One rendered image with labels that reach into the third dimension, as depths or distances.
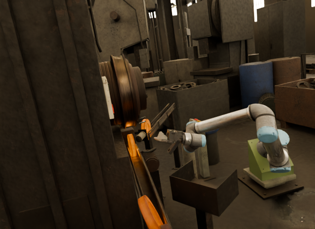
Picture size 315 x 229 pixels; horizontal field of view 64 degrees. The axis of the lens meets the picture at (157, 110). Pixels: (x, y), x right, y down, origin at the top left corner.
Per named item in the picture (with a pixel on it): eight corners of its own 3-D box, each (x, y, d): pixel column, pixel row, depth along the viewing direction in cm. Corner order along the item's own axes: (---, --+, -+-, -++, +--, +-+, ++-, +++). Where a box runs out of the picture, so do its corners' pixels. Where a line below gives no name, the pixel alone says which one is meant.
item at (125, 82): (129, 137, 141) (114, 53, 131) (122, 119, 186) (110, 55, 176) (140, 135, 143) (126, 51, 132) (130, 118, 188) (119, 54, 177)
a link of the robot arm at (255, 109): (268, 95, 158) (182, 121, 200) (271, 112, 152) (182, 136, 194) (275, 103, 165) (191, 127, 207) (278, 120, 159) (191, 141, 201)
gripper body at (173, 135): (166, 128, 178) (182, 130, 181) (164, 140, 179) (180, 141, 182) (169, 131, 170) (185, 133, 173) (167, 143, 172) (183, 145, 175)
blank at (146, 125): (145, 140, 220) (149, 140, 219) (139, 129, 209) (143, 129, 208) (148, 125, 230) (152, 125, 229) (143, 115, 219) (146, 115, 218)
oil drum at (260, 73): (253, 115, 450) (250, 65, 430) (236, 109, 507) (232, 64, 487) (281, 109, 461) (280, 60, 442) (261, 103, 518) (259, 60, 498)
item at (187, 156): (188, 185, 249) (182, 136, 238) (184, 180, 261) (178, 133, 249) (199, 182, 252) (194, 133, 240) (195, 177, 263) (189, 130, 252)
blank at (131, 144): (129, 137, 162) (133, 136, 163) (126, 132, 177) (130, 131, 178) (132, 160, 165) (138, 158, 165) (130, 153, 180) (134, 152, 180)
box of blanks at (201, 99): (182, 138, 384) (175, 89, 367) (156, 128, 457) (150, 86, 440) (231, 122, 429) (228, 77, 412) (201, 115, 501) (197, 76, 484)
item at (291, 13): (280, 87, 652) (276, 6, 608) (306, 90, 577) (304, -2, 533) (259, 92, 634) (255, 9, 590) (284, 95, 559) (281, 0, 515)
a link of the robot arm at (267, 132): (288, 153, 207) (276, 110, 152) (292, 174, 198) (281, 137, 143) (268, 155, 214) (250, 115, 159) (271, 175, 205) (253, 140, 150)
